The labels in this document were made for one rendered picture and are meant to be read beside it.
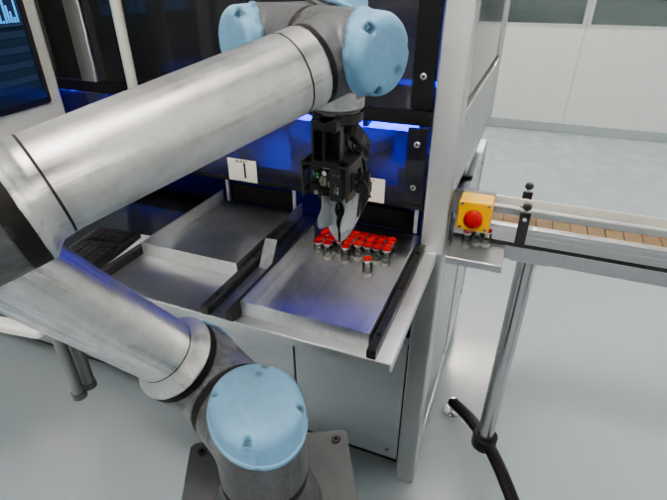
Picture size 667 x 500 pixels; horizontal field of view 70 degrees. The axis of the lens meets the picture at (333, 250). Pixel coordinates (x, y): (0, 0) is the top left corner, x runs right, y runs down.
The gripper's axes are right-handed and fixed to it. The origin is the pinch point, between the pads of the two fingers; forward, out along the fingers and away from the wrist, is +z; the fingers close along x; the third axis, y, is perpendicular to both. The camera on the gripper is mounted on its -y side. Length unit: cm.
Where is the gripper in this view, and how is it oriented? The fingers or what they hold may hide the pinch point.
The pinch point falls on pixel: (341, 231)
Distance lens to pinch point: 76.9
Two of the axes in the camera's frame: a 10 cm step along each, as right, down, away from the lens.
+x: 9.3, 1.9, -3.2
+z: 0.0, 8.7, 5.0
